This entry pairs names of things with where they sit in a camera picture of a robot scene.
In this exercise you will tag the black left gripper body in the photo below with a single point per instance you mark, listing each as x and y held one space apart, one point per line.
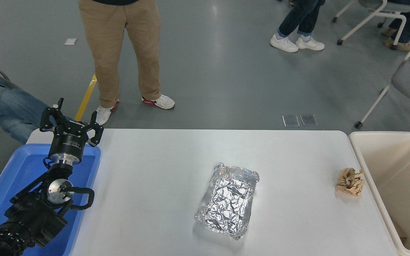
68 140

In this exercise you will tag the seated person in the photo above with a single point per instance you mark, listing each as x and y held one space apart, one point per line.
409 25
9 106

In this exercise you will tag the blue plastic tray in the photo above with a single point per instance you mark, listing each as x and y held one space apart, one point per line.
20 167

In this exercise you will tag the standing person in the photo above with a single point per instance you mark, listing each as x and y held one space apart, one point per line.
105 42

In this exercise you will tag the crumpled foil tray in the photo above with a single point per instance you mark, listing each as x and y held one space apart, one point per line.
228 201

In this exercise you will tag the metal floor plate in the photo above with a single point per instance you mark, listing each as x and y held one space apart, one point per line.
290 121
308 120

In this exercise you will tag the crumpled tan paper ball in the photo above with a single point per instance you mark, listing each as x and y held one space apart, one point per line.
350 182

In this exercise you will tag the white rolling chair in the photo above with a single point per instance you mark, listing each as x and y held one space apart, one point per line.
379 9

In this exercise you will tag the large pale bin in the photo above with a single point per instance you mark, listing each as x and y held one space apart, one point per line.
404 185

